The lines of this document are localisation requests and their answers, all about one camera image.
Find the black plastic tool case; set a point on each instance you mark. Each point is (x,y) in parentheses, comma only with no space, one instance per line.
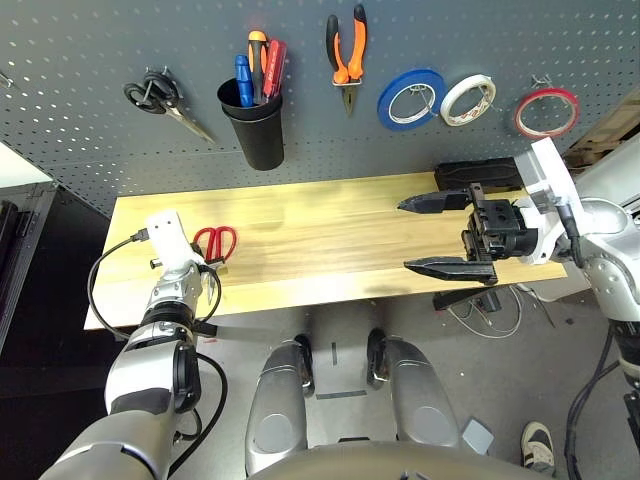
(475,172)

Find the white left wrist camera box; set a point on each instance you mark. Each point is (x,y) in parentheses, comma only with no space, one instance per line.
(167,240)

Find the black cabinet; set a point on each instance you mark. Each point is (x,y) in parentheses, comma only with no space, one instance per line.
(20,240)

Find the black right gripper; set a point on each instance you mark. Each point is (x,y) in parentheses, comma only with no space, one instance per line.
(500,230)

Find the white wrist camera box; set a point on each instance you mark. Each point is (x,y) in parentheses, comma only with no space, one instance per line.
(167,240)
(550,170)

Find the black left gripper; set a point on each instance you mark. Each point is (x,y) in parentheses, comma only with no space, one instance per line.
(205,262)

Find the silver robot right leg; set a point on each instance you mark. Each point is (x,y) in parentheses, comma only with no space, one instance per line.
(420,405)

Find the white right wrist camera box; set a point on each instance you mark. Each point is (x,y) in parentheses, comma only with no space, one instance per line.
(550,170)

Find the grey square plate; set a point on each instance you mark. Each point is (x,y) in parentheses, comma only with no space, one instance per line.
(477,437)

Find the red tape roll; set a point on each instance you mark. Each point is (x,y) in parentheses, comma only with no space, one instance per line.
(520,122)

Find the orange black long-nose pliers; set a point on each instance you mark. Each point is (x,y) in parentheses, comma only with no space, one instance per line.
(347,75)

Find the black plastic cup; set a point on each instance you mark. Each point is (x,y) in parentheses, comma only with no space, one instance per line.
(260,140)

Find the metal tape peg hook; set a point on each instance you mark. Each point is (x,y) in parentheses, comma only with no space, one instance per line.
(542,80)

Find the dark grey pegboard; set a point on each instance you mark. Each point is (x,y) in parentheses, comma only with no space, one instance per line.
(100,40)

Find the blue tape roll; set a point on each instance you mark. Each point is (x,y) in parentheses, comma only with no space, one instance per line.
(385,112)

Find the silver robot leg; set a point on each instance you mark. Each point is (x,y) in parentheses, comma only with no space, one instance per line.
(420,405)
(277,415)

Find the grey robot torso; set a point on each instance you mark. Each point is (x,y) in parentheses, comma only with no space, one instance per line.
(400,465)

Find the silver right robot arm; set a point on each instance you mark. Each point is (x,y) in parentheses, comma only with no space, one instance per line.
(605,235)

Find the small black power adapter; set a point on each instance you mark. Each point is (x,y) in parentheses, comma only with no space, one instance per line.
(489,302)

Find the silver robot left leg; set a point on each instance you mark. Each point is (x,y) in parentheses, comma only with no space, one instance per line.
(277,415)

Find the black table leg bracket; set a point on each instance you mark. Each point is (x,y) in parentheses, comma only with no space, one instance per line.
(450,300)
(205,328)

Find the small metal peg hook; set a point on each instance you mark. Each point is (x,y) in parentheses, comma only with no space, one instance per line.
(5,80)

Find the white tape roll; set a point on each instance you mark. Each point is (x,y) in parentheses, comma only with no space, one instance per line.
(447,110)

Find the white black sneaker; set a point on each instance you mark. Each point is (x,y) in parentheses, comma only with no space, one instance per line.
(537,450)

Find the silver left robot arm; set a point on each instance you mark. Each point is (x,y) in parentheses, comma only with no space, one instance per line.
(175,290)

